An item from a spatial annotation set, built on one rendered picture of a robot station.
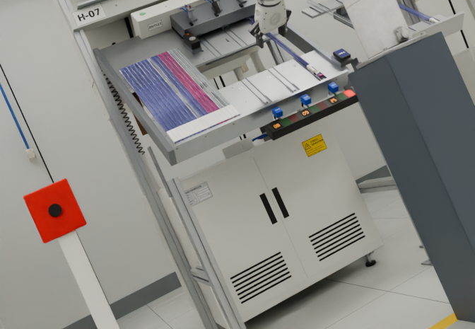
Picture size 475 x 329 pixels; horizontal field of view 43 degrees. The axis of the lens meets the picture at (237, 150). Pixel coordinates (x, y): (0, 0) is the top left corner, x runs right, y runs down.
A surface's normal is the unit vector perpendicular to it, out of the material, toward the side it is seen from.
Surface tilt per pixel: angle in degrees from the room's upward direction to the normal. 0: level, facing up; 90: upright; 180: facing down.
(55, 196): 90
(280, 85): 44
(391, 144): 90
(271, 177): 90
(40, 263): 90
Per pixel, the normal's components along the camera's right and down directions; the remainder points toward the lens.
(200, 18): -0.10, -0.73
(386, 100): -0.85, 0.39
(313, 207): 0.28, -0.12
